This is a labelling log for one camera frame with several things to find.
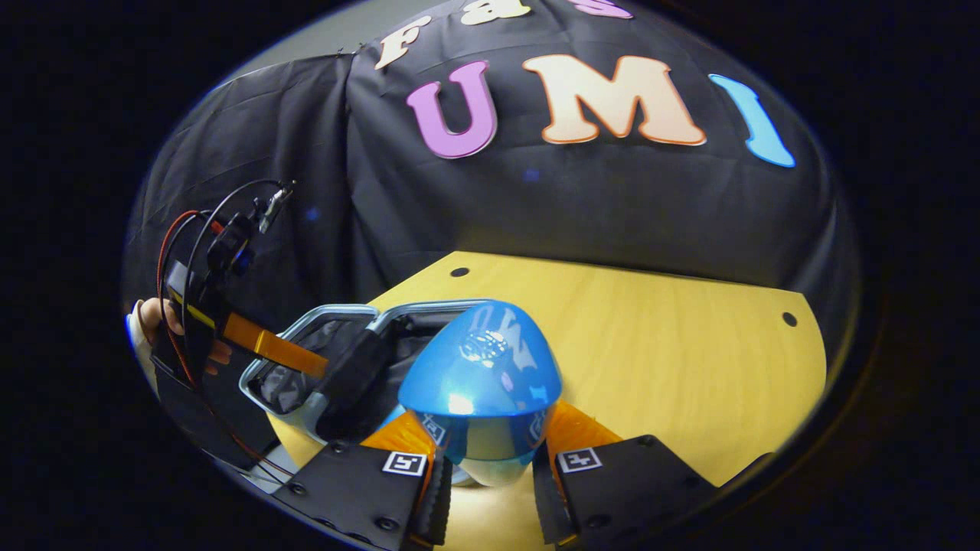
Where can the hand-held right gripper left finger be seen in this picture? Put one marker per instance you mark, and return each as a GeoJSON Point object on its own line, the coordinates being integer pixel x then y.
{"type": "Point", "coordinates": [436, 505]}

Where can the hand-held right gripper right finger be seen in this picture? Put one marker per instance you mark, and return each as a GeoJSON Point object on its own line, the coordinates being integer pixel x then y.
{"type": "Point", "coordinates": [547, 505]}

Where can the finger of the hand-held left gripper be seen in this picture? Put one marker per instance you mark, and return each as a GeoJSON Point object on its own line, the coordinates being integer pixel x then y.
{"type": "Point", "coordinates": [276, 344]}

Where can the light blue suitcase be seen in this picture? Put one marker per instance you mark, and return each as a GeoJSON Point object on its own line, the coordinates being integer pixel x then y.
{"type": "Point", "coordinates": [298, 383]}

